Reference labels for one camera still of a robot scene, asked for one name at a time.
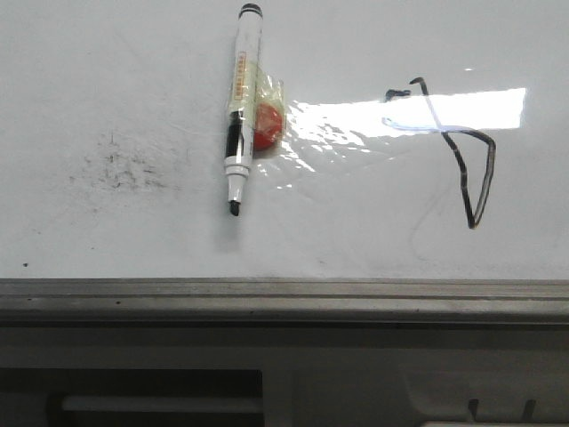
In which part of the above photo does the white black whiteboard marker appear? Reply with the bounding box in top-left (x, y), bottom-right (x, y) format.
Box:
top-left (224, 3), bottom-right (263, 216)

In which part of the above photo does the grey whiteboard tray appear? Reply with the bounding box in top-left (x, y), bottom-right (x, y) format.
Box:
top-left (1, 278), bottom-right (568, 426)

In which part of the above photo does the red magnet taped to marker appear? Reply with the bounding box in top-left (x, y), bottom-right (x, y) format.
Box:
top-left (253, 68), bottom-right (286, 152)

